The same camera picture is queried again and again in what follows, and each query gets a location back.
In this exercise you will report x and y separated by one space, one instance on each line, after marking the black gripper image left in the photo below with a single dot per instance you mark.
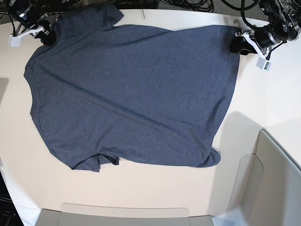
41 30

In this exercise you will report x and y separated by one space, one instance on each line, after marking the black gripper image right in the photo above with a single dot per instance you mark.
244 43

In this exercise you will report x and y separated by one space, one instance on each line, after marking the dark blue t-shirt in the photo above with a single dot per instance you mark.
103 92

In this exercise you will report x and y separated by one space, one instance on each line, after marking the grey bin right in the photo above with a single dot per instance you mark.
267 189

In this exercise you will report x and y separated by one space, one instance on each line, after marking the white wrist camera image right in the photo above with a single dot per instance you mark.
263 64

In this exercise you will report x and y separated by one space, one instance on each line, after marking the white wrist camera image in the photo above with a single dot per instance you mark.
14 41
263 64

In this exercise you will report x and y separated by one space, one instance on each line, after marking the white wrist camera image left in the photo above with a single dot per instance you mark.
14 41

